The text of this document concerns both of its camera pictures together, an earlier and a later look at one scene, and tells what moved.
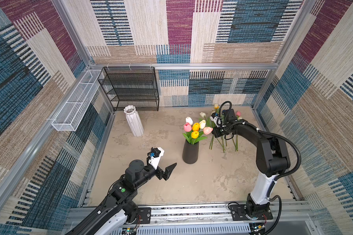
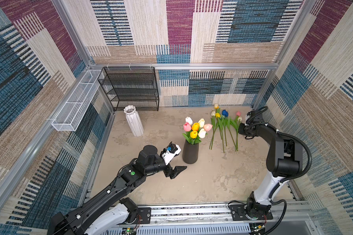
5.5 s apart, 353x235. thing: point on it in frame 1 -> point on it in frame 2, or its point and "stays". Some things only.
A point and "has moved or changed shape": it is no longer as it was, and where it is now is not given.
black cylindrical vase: (190, 152) stays
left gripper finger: (168, 171) -> (177, 171)
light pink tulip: (207, 130) has moved or changed shape
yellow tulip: (195, 134) stays
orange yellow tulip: (196, 127) stays
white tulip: (189, 120) stays
